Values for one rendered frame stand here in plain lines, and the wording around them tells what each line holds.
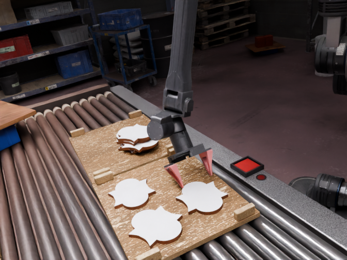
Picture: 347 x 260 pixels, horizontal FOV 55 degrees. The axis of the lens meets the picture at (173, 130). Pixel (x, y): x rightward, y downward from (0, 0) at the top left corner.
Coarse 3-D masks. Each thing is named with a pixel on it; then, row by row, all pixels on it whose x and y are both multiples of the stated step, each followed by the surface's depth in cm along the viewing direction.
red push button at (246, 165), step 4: (244, 160) 111; (248, 160) 110; (236, 164) 109; (240, 164) 109; (244, 164) 109; (248, 164) 109; (252, 164) 108; (256, 164) 108; (240, 168) 107; (244, 168) 107; (248, 168) 106; (252, 168) 106
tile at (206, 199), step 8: (192, 184) 100; (200, 184) 99; (208, 184) 99; (184, 192) 97; (192, 192) 96; (200, 192) 96; (208, 192) 95; (216, 192) 95; (176, 200) 96; (184, 200) 94; (192, 200) 93; (200, 200) 93; (208, 200) 92; (216, 200) 92; (192, 208) 90; (200, 208) 90; (208, 208) 89; (216, 208) 89
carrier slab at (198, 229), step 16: (160, 160) 117; (192, 160) 114; (128, 176) 110; (144, 176) 109; (160, 176) 108; (192, 176) 105; (208, 176) 104; (96, 192) 105; (160, 192) 100; (176, 192) 99; (224, 192) 96; (112, 208) 97; (144, 208) 95; (176, 208) 93; (224, 208) 90; (112, 224) 91; (128, 224) 90; (192, 224) 86; (208, 224) 86; (224, 224) 85; (240, 224) 85; (128, 240) 84; (176, 240) 82; (192, 240) 81; (208, 240) 82; (128, 256) 80; (176, 256) 79
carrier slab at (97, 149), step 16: (112, 128) 146; (80, 144) 136; (96, 144) 134; (112, 144) 133; (160, 144) 127; (80, 160) 125; (96, 160) 123; (112, 160) 121; (128, 160) 120; (144, 160) 118
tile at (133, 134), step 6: (132, 126) 131; (138, 126) 130; (144, 126) 129; (120, 132) 128; (126, 132) 127; (132, 132) 126; (138, 132) 125; (144, 132) 125; (120, 138) 123; (126, 138) 122; (132, 138) 122; (138, 138) 121; (144, 138) 121
